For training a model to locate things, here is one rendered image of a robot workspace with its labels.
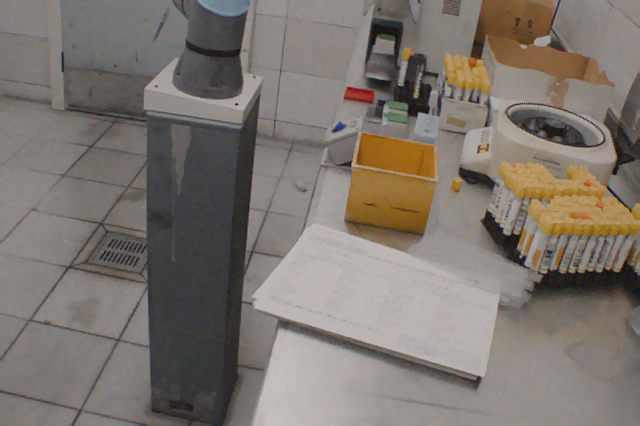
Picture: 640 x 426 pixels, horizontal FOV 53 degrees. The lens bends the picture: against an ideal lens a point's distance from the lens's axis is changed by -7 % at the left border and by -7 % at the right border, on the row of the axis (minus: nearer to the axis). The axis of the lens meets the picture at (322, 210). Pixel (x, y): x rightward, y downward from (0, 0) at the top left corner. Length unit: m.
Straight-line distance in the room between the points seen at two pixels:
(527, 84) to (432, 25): 0.36
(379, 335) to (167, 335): 0.94
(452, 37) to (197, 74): 0.73
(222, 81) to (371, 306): 0.66
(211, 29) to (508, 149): 0.61
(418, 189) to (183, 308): 0.77
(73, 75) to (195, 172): 2.19
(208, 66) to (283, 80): 1.93
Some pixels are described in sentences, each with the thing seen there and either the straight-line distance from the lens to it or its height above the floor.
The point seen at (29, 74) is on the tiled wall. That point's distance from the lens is 3.77.
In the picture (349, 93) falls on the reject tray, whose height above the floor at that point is 0.88.
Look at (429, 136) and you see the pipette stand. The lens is 1.20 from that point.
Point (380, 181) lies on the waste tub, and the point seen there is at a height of 0.96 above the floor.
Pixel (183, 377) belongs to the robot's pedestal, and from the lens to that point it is 1.80.
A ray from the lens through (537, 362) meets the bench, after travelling 0.92.
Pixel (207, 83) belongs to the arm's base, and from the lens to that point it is 1.39.
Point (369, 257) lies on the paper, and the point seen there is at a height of 0.89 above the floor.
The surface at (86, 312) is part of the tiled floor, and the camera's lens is 2.26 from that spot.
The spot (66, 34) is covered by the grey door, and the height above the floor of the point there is 0.41.
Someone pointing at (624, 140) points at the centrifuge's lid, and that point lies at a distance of 1.40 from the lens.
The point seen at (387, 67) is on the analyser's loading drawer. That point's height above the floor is 0.93.
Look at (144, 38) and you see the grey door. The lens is 3.36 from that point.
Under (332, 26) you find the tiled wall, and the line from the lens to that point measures 3.19.
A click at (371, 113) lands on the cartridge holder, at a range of 1.48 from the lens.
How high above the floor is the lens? 1.43
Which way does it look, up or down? 30 degrees down
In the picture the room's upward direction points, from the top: 9 degrees clockwise
